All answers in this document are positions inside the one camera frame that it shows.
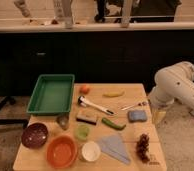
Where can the bunch of red grapes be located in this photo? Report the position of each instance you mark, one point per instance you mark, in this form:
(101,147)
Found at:
(142,148)

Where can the white handled kitchen tool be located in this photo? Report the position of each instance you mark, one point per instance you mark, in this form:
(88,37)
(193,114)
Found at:
(85,102)

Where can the blue sponge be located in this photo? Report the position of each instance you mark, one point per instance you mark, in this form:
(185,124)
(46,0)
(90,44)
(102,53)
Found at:
(137,116)

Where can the small red orange apple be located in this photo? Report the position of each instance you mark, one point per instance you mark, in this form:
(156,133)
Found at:
(84,89)

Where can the green plastic tray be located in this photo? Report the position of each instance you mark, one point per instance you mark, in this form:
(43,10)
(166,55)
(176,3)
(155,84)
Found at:
(52,95)

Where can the green plastic cup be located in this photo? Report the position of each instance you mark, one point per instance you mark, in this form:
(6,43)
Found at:
(82,132)

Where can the yellow banana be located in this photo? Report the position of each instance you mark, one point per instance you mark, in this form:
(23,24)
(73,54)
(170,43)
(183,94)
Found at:
(113,94)

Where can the small glass cup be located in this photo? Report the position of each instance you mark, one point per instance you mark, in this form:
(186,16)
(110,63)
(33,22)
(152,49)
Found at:
(63,121)

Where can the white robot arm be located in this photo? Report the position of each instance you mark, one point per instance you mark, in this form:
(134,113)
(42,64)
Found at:
(171,83)

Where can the light blue folded cloth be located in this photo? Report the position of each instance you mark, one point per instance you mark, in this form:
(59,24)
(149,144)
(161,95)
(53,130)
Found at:
(113,146)

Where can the orange bowl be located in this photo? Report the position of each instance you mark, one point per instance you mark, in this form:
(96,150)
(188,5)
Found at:
(61,152)

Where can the dark wooden brush block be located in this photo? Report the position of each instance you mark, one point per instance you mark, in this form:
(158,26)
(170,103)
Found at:
(87,118)

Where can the green chili pepper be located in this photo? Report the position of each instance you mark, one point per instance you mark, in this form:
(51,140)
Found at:
(111,124)

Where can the dark purple bowl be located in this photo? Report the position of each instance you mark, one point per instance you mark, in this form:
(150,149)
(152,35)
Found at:
(34,136)

